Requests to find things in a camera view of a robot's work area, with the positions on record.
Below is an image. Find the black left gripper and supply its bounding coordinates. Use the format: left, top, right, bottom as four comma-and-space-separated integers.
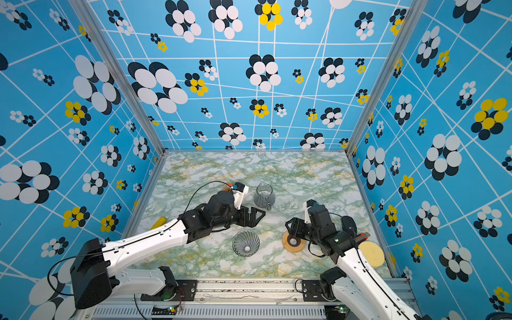
214, 204, 268, 230

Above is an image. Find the round wooden dripper holder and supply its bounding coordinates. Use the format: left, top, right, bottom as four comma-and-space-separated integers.
282, 231, 305, 253

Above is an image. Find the ribbed glass dripper cone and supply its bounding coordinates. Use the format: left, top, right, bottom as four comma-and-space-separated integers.
232, 230, 260, 257

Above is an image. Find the clear glass carafe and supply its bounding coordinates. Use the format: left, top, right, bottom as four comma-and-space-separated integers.
253, 182, 275, 211

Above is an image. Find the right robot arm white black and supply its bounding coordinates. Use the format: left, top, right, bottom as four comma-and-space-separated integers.
285, 199, 430, 319

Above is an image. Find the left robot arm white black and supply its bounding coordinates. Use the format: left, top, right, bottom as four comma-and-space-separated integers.
70, 191, 266, 309

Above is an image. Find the black orange tool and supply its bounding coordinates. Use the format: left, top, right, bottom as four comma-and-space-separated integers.
355, 232, 370, 243

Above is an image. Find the round yellow sponge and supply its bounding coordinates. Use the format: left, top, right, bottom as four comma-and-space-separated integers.
359, 241, 385, 268

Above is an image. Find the right green circuit board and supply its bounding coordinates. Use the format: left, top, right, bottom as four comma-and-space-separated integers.
325, 305, 350, 319

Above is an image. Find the green circuit board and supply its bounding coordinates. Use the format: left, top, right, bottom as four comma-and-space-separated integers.
151, 306, 182, 316
325, 305, 350, 319

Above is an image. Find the yellow plastic block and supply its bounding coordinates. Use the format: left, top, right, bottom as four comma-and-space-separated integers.
151, 217, 167, 230

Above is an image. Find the left green circuit board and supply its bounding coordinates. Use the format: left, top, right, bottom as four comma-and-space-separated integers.
151, 306, 182, 316

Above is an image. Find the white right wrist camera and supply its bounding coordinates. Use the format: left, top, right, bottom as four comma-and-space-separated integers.
303, 199, 317, 224

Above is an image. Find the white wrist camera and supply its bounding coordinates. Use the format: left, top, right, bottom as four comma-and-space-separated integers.
303, 199, 317, 224
231, 182, 249, 210

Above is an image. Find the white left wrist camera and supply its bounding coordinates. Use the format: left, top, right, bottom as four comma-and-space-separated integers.
231, 182, 249, 210

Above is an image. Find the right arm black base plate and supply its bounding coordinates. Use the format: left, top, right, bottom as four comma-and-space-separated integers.
295, 279, 352, 303

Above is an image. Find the aluminium front frame rail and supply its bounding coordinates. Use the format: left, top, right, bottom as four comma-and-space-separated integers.
75, 277, 423, 320

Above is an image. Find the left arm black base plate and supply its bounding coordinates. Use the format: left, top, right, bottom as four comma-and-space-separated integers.
140, 279, 198, 302

